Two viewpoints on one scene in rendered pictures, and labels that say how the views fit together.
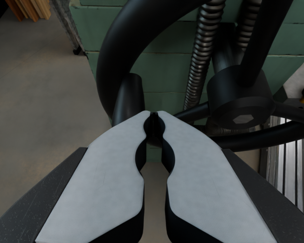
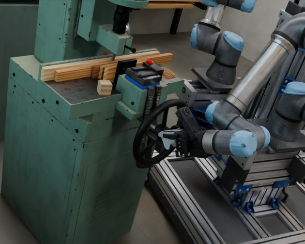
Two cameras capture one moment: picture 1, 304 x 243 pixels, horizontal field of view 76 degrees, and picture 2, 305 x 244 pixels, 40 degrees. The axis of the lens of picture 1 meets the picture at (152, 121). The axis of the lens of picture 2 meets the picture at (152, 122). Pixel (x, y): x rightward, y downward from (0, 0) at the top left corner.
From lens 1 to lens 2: 1.36 m
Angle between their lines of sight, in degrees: 45
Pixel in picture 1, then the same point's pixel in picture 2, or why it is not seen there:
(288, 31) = not seen: hidden behind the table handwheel
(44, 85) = not seen: outside the picture
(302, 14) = not seen: hidden behind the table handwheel
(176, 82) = (117, 148)
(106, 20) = (98, 126)
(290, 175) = (186, 197)
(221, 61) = (153, 125)
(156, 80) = (109, 151)
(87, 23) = (91, 129)
